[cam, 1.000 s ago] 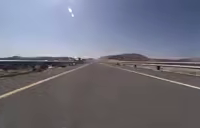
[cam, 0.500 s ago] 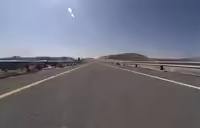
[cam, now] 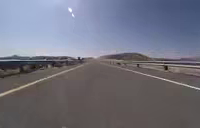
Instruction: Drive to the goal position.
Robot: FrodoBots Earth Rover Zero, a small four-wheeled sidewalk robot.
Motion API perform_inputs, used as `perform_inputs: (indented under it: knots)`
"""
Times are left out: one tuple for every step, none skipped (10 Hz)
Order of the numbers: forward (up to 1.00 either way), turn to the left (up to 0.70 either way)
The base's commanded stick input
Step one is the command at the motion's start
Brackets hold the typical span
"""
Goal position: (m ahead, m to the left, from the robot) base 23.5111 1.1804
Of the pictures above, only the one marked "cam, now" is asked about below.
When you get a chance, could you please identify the brown hill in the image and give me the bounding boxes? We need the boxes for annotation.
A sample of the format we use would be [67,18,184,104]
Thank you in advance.
[99,52,153,62]

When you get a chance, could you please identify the grey asphalt road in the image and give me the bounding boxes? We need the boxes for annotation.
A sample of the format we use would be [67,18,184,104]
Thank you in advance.
[0,59,200,128]

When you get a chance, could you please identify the metal guardrail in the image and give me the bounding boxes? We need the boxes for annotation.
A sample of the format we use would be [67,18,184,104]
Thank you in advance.
[102,59,200,72]
[0,58,86,74]

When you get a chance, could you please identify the distant low hills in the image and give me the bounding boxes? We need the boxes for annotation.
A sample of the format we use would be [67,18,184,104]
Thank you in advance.
[0,54,77,61]

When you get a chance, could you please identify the white painted road line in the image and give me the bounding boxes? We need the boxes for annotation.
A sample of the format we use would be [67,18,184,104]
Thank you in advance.
[0,63,85,103]
[100,62,200,95]

